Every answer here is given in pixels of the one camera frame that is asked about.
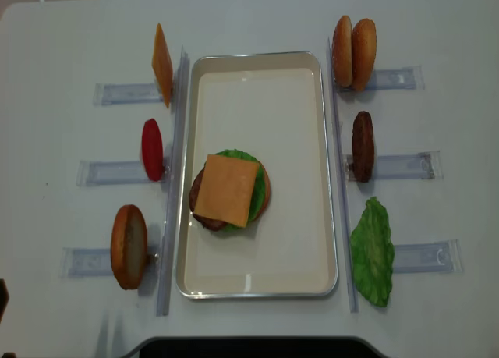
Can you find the black base bottom edge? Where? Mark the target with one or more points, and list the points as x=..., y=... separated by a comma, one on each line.
x=258, y=347

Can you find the upright green lettuce leaf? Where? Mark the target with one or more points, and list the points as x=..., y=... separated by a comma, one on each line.
x=373, y=254

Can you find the upright orange cheese slice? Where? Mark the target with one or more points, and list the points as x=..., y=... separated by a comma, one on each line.
x=162, y=66

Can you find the long clear rail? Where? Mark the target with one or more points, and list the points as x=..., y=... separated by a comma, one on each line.
x=171, y=186
x=343, y=197

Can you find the clear holder top right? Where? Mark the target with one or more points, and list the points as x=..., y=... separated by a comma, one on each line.
x=406, y=78

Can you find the upright red tomato slice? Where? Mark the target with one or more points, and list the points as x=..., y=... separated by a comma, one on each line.
x=152, y=150

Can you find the brown patty on burger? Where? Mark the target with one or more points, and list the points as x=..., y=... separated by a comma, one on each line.
x=211, y=224

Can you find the right long clear rail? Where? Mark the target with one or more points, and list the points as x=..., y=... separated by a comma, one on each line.
x=343, y=197

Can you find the clear holder bottom left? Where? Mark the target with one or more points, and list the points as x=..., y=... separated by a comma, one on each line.
x=85, y=263

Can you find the clear holder top left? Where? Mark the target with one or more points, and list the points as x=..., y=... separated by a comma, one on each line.
x=121, y=94

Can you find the clear holder bottom right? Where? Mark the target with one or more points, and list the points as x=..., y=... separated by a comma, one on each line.
x=443, y=256

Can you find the left long clear rail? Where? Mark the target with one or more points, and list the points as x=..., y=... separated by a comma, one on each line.
x=171, y=186

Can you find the clear holder middle left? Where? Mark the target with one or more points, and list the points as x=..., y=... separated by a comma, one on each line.
x=102, y=173

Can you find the clear holder middle right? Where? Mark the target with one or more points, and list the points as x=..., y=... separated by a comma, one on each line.
x=423, y=165

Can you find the upright bun half left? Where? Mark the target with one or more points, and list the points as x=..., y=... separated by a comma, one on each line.
x=129, y=247

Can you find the upright brown meat patty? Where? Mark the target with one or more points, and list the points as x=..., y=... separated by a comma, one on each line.
x=363, y=153

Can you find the orange cheese slice on burger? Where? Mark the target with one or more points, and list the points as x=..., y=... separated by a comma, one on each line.
x=226, y=189

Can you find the clear holder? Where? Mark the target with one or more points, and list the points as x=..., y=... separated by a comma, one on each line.
x=102, y=173
x=443, y=256
x=406, y=78
x=121, y=94
x=85, y=263
x=423, y=165

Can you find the green lettuce on burger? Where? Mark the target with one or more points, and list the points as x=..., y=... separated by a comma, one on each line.
x=258, y=195

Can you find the white metal-rimmed tray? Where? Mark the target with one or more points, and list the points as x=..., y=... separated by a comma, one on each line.
x=272, y=107

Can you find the brown object left edge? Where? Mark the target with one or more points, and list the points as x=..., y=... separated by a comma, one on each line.
x=4, y=297

